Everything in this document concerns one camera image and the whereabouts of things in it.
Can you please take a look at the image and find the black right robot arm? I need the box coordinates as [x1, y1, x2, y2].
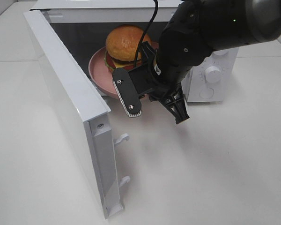
[112, 0, 281, 123]

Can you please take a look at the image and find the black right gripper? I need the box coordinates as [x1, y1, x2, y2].
[112, 42, 191, 124]

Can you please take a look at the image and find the white lower microwave knob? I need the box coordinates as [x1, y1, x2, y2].
[200, 66, 222, 83]

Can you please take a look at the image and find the round microwave door button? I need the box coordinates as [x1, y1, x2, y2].
[200, 88, 214, 99]

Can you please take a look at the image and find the pink round plate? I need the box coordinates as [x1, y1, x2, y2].
[88, 41, 160, 101]

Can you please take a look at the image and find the white microwave door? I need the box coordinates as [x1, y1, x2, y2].
[24, 10, 130, 218]

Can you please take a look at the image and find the burger with sesame bun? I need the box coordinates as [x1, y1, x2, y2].
[104, 24, 143, 73]

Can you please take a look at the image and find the white microwave oven body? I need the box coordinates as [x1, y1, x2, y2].
[24, 0, 238, 103]

